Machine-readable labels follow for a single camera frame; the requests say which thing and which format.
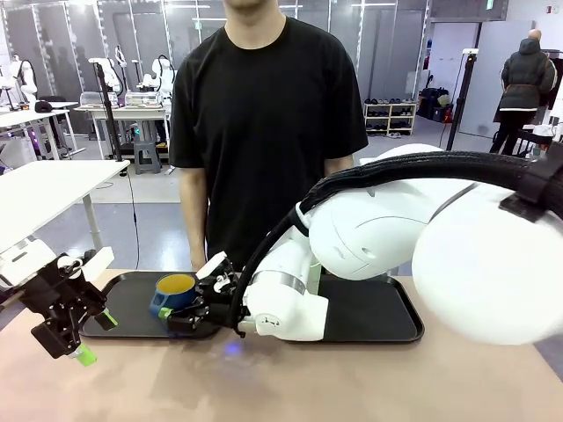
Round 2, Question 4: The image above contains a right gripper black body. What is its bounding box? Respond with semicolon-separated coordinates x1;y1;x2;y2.
203;263;241;329

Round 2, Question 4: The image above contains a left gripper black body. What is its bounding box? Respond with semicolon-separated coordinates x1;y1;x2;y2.
21;253;107;327

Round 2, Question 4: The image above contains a blue mug yellow inside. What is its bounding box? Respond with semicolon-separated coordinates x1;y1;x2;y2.
148;274;197;321

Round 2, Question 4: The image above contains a person's right forearm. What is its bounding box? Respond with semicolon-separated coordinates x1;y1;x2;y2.
179;167;209;272

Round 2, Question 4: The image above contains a person's left forearm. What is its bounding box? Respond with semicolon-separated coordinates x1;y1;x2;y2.
323;151;354;179

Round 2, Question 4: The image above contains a black plastic tray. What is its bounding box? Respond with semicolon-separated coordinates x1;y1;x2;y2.
81;271;222;340
285;275;426;344

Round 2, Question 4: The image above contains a white table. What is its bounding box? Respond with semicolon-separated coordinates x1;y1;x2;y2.
359;153;391;168
0;158;132;265

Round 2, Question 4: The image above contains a grey plastic stool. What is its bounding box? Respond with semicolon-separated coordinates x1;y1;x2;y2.
133;139;162;176

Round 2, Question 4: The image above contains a person in black t-shirt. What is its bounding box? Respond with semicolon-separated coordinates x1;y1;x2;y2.
169;0;369;272

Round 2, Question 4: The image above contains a white background desk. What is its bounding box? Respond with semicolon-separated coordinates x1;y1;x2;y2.
0;101;80;162

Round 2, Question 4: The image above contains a black stand pole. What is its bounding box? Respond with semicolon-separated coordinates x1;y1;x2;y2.
87;58;125;163
444;48;479;153

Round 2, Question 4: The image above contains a cluttered background workbench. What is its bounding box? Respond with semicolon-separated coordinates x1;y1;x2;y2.
73;90;172;160

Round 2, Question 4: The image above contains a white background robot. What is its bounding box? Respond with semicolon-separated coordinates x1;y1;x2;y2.
7;55;40;110
139;55;173;106

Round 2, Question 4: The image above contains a white shoe rack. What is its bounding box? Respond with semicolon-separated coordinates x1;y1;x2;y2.
362;101;418;137

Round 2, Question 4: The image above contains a black bags pile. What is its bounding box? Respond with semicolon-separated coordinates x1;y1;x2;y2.
417;86;455;123

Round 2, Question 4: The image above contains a person in dark jacket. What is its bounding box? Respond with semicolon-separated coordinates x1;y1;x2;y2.
490;29;559;155

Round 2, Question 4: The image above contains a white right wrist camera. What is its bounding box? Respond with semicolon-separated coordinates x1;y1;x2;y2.
195;252;228;280

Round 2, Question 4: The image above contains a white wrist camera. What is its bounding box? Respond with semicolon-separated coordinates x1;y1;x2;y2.
195;252;228;280
81;246;115;282

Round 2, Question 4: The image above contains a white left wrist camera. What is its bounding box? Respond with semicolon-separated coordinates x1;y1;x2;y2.
81;246;115;282

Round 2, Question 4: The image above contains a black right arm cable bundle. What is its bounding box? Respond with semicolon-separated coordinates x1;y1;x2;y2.
231;142;563;339

